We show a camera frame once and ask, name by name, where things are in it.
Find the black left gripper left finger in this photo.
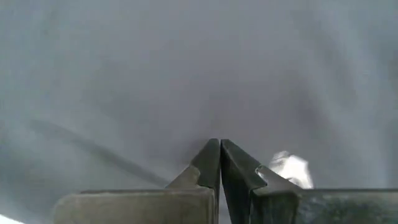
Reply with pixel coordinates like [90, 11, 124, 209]
[52, 139, 222, 224]

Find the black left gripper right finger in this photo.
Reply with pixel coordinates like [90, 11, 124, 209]
[221, 139, 398, 224]

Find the dark grey garment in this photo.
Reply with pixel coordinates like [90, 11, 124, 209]
[0, 0, 398, 224]

